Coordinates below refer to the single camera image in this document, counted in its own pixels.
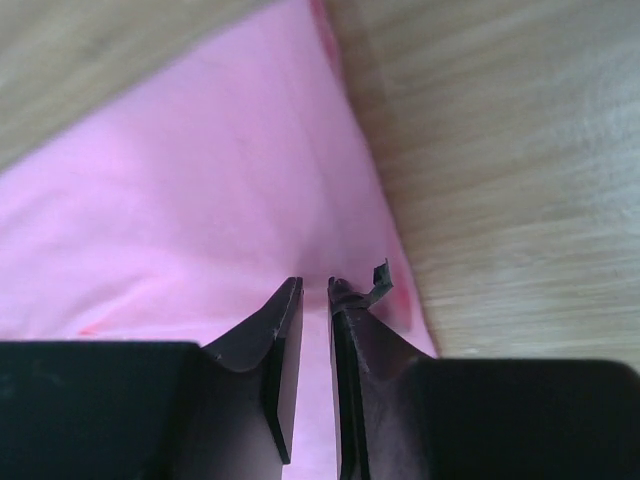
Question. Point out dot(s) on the pink t-shirt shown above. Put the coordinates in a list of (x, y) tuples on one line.
[(178, 209)]

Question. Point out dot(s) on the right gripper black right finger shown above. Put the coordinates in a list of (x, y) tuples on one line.
[(402, 414)]

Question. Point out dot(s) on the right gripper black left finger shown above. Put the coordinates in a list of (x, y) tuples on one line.
[(156, 409)]

